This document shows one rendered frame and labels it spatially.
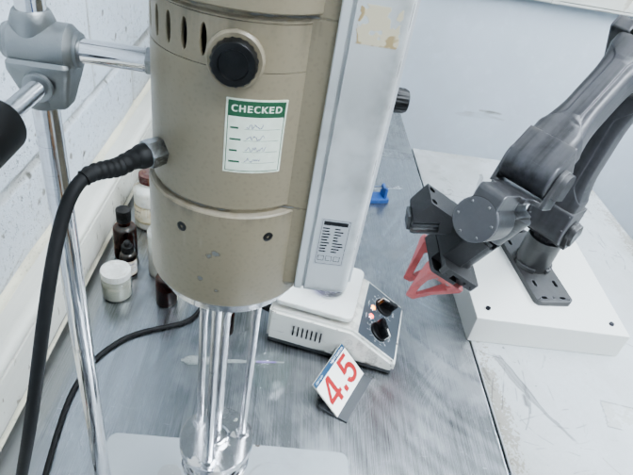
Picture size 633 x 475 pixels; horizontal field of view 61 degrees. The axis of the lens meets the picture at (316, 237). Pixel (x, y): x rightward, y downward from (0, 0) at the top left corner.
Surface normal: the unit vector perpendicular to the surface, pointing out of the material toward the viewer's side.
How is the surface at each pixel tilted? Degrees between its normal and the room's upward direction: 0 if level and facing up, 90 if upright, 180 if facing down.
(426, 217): 96
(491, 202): 72
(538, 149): 38
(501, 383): 0
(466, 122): 90
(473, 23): 90
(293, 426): 0
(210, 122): 90
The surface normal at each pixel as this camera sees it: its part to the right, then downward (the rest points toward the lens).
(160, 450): 0.15, -0.79
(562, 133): -0.32, -0.40
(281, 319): -0.22, 0.55
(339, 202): 0.00, 0.60
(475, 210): -0.64, 0.06
